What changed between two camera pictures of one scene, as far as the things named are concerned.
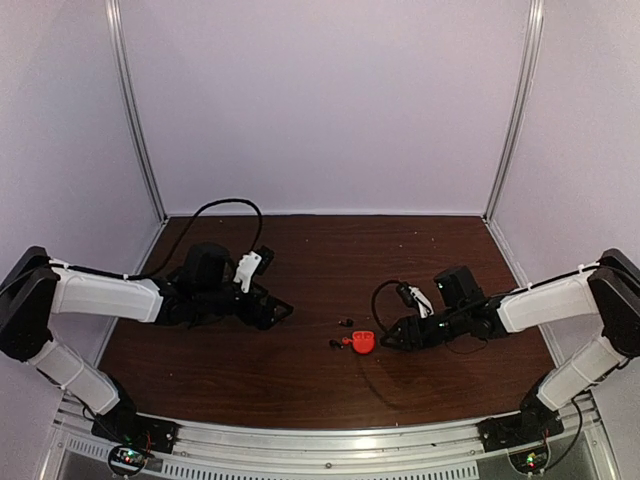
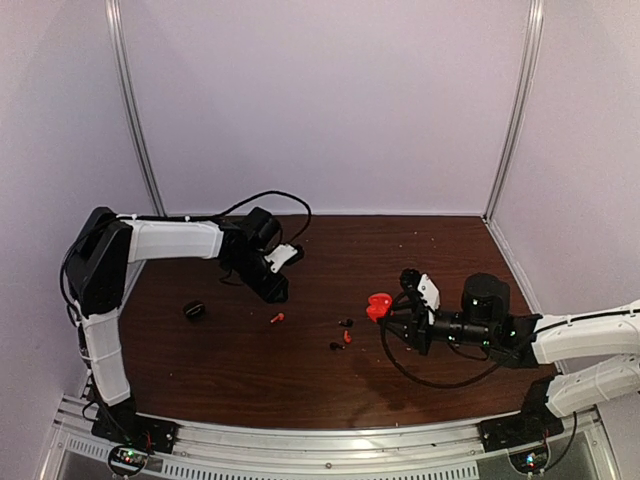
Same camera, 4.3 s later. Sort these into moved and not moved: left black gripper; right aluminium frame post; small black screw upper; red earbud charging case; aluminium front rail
Moved: left black gripper; red earbud charging case
Not moved: aluminium front rail; small black screw upper; right aluminium frame post
